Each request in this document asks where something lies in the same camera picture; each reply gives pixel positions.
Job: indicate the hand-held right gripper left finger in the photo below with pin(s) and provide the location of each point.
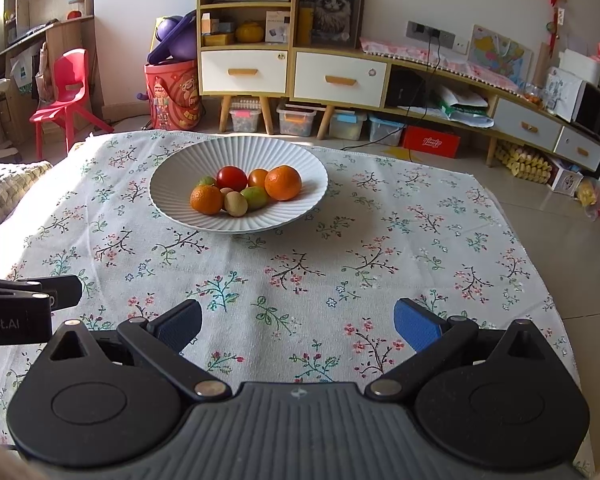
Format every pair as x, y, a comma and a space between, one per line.
177, 325

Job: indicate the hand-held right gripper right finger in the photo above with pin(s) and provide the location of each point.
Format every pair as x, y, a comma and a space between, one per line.
416, 325

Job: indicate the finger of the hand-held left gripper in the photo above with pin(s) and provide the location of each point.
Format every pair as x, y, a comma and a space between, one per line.
62, 287

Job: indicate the white ribbed plate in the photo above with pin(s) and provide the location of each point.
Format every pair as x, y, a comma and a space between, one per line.
180, 210

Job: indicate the mandarin orange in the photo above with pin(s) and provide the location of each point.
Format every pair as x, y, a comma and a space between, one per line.
283, 183
206, 200

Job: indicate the brown kiwi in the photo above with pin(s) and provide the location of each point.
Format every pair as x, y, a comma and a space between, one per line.
236, 205
227, 191

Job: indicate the green jujube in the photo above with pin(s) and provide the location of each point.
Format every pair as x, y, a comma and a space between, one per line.
207, 180
255, 198

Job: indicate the red tomato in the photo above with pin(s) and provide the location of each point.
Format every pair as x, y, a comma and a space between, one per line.
231, 178

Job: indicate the knitted blanket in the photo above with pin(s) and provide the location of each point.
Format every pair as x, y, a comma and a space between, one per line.
5, 190

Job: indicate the floral tablecloth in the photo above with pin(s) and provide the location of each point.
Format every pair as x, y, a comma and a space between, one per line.
330, 260

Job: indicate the small orange tangerine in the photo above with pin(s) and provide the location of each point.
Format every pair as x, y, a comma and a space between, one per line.
258, 178

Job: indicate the red cardboard box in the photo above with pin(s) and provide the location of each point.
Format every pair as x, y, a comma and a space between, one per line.
431, 142

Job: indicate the row of yellow blocks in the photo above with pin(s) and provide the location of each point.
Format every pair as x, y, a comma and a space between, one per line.
522, 162

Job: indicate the clear storage bin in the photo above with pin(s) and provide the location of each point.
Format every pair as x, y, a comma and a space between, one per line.
296, 121
385, 130

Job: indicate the red plastic chair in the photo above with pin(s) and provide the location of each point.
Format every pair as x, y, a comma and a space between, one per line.
70, 80

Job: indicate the small white printed box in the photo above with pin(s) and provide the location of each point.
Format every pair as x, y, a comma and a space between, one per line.
565, 181

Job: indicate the blue lid storage bin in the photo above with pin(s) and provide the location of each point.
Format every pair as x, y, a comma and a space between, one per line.
347, 126

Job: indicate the pink lid storage bin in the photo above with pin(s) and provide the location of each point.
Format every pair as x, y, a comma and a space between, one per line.
245, 119

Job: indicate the yellow bag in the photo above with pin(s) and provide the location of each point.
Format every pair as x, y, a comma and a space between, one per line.
590, 194

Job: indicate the red printed bucket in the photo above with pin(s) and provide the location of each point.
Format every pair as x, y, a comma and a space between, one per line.
172, 95

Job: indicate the white and green bag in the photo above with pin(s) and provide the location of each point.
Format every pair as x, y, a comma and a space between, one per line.
462, 107

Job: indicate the grey drawer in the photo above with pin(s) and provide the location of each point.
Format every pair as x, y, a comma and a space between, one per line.
577, 157
525, 115

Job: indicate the wooden bookshelf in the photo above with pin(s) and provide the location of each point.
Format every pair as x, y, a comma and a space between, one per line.
55, 35

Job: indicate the black device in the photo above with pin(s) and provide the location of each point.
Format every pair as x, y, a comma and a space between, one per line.
402, 89

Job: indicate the white drawer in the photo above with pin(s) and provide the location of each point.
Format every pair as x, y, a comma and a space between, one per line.
242, 85
340, 95

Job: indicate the long wooden tv cabinet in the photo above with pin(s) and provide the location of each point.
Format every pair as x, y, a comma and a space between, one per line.
430, 67

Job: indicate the glass jar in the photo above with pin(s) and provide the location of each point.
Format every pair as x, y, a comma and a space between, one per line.
535, 96

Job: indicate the purple ball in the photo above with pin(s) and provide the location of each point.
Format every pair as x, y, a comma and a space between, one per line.
182, 46

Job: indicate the pink cloth runner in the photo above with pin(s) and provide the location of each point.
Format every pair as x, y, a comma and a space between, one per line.
395, 50

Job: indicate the microwave oven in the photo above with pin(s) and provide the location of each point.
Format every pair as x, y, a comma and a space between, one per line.
591, 110

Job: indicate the map printed bag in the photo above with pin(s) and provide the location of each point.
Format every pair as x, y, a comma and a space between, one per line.
500, 55

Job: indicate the yellow box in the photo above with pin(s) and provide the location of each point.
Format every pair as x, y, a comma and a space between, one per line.
219, 39

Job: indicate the orange pumpkin ornament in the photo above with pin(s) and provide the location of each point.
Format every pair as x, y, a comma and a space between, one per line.
247, 31

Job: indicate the wooden shelf cabinet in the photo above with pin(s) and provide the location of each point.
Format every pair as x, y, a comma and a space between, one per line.
205, 7

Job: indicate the white product box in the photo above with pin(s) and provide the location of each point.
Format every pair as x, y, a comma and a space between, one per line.
278, 26

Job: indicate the yellow canister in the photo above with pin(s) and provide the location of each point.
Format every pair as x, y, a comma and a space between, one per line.
306, 24

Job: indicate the framed cat picture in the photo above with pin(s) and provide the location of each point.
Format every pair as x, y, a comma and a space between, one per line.
334, 5

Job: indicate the grey wall socket panel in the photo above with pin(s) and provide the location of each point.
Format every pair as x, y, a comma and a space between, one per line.
447, 39

